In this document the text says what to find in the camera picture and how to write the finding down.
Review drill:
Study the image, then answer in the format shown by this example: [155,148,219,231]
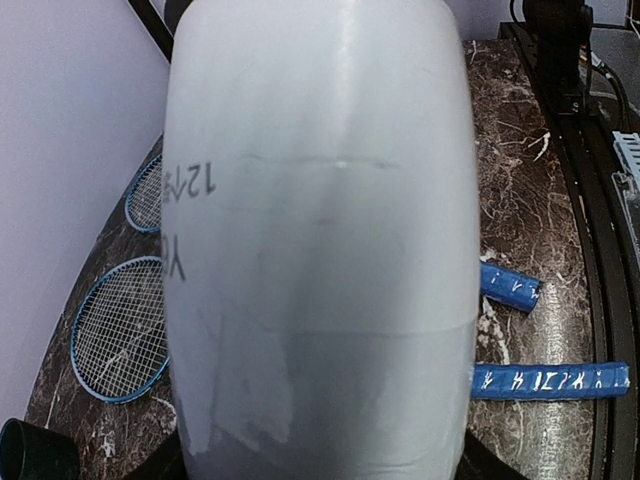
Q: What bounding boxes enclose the blue badminton racket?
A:
[70,256,631,404]
[124,154,542,314]

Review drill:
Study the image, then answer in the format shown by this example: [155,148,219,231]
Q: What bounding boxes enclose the white slotted cable duct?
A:
[612,131,640,198]

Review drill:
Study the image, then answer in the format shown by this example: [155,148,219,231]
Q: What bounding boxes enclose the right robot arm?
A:
[516,1,630,124]

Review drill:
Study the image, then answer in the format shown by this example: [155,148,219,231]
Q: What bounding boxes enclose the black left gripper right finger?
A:
[457,430,504,480]

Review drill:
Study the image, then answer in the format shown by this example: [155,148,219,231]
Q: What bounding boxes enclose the white shuttlecock tube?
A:
[161,1,480,479]

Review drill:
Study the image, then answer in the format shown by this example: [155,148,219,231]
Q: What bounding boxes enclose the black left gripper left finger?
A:
[123,434,185,480]

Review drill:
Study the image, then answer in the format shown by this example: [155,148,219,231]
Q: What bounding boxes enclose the blue badminton racket left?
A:
[70,256,631,404]

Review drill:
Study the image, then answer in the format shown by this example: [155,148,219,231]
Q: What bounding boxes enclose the blue badminton racket right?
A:
[124,154,542,314]

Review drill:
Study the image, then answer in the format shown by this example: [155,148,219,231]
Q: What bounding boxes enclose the dark green cup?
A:
[1,418,80,480]

